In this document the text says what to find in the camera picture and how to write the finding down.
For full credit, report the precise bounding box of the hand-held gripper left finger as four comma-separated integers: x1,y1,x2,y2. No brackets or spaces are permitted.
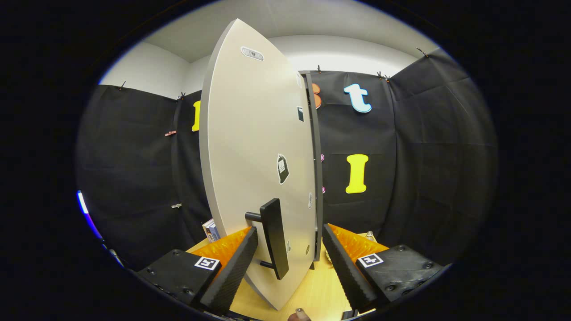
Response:
136,226,259,316

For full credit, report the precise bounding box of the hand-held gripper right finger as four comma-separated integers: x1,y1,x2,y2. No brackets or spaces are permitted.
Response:
322,223,447,313

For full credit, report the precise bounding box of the black door handle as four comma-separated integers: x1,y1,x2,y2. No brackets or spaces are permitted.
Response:
244,198,290,281

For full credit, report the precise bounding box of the black backdrop cloth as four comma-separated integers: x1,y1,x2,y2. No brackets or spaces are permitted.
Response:
76,47,498,272

